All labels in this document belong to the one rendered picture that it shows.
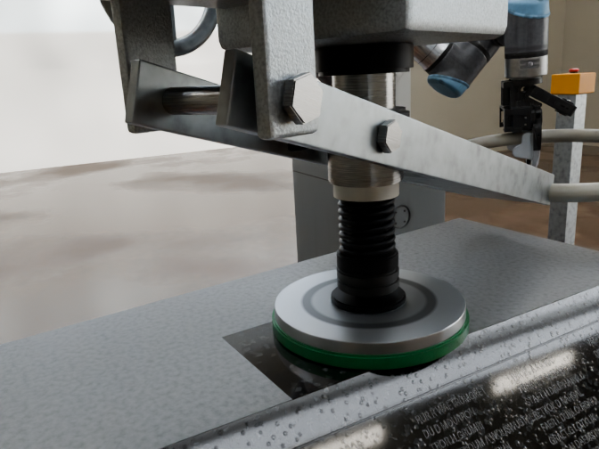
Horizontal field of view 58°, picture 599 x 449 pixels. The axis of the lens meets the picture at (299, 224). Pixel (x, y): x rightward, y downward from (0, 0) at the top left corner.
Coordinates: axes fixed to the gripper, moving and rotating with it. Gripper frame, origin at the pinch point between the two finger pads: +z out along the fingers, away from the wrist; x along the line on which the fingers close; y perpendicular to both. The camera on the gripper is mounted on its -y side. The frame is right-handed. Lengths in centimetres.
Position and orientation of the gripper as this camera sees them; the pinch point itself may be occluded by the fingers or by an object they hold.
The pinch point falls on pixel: (533, 163)
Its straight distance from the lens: 141.6
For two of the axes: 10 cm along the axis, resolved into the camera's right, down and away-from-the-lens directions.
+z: 1.2, 9.4, 3.3
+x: -1.8, 3.4, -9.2
